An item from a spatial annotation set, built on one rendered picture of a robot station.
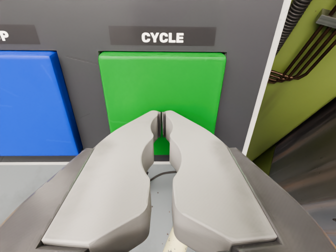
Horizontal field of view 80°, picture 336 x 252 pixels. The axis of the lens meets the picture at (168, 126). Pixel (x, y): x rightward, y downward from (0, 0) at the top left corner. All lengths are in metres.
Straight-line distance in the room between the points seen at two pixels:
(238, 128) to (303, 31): 0.30
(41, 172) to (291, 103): 1.22
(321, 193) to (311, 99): 0.20
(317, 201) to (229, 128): 0.37
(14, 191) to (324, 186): 1.32
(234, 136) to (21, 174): 1.31
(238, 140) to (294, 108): 0.41
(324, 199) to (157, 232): 0.81
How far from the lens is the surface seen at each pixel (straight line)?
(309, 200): 0.52
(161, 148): 0.15
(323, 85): 0.52
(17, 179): 1.40
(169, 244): 0.49
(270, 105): 0.57
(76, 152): 0.17
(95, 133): 0.16
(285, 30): 0.41
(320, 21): 0.41
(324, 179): 0.51
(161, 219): 1.13
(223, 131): 0.16
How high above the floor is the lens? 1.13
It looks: 63 degrees down
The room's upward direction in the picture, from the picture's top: 3 degrees clockwise
